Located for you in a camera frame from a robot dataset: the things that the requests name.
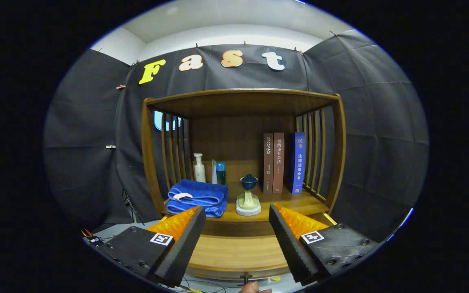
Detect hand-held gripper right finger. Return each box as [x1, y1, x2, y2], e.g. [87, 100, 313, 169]
[269, 203, 379, 286]

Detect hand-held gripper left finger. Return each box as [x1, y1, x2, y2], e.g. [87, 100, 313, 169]
[100, 206, 206, 287]

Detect wooden drawer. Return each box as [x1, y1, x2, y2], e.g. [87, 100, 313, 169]
[159, 212, 338, 285]

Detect wooden countertop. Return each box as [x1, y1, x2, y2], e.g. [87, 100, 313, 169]
[162, 181, 331, 222]

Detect wooden cabinet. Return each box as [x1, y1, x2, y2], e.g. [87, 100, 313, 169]
[141, 88, 347, 281]

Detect blue folded towel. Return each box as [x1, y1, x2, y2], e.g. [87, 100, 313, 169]
[166, 179, 229, 218]

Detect blue lidded teacup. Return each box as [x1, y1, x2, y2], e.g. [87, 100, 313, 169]
[240, 174, 259, 190]

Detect white pump bottle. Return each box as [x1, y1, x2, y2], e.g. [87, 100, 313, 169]
[193, 153, 206, 183]

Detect light brown book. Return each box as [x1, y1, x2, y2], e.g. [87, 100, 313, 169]
[273, 132, 285, 194]

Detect blue book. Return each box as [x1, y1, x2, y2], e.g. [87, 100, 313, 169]
[291, 132, 306, 194]

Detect black floor device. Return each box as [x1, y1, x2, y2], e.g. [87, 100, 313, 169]
[82, 229, 105, 245]

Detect black backdrop cloth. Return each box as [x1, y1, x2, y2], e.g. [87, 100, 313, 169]
[43, 29, 430, 245]

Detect thin floor cables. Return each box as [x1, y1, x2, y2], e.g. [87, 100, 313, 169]
[180, 277, 239, 293]

